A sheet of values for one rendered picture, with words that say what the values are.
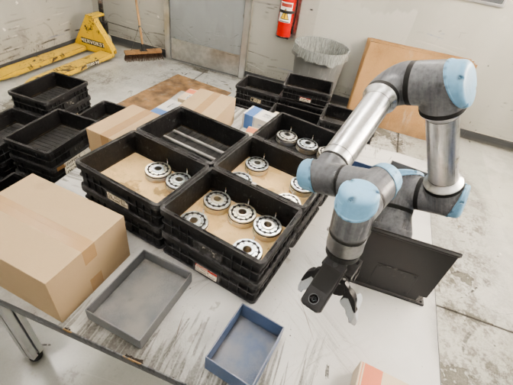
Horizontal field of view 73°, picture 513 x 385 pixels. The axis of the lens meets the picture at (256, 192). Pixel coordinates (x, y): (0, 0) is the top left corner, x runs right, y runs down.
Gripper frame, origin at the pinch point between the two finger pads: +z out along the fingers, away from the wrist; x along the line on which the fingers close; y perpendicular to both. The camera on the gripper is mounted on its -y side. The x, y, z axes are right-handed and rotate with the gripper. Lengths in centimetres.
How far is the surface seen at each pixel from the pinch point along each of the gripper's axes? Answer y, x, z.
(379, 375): 8.8, -17.4, 26.0
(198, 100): 74, 118, 8
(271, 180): 51, 51, 16
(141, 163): 19, 96, 11
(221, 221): 18, 50, 15
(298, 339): 6.0, 7.1, 31.2
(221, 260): 4.0, 37.3, 13.9
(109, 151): 10, 102, 3
